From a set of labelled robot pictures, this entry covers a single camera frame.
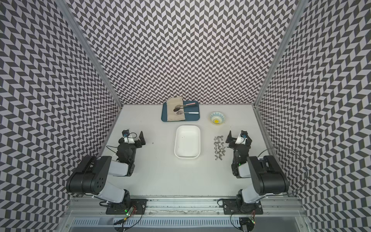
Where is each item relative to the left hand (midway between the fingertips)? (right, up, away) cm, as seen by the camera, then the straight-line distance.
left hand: (135, 133), depth 91 cm
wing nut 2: (+52, -5, +8) cm, 53 cm away
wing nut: (+56, -4, +8) cm, 57 cm away
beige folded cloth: (+20, +12, +22) cm, 32 cm away
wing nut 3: (+53, -7, +6) cm, 54 cm away
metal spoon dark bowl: (+24, +17, +25) cm, 38 cm away
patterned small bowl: (+56, +10, +18) cm, 59 cm away
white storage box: (+33, -7, +6) cm, 34 cm away
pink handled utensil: (+36, +21, +21) cm, 47 cm away
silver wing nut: (+52, -16, 0) cm, 54 cm away
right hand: (+65, 0, -2) cm, 65 cm away
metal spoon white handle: (+27, +14, +21) cm, 37 cm away
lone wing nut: (+55, -12, +1) cm, 57 cm away
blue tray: (+34, +10, +18) cm, 40 cm away
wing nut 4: (+56, -8, +6) cm, 57 cm away
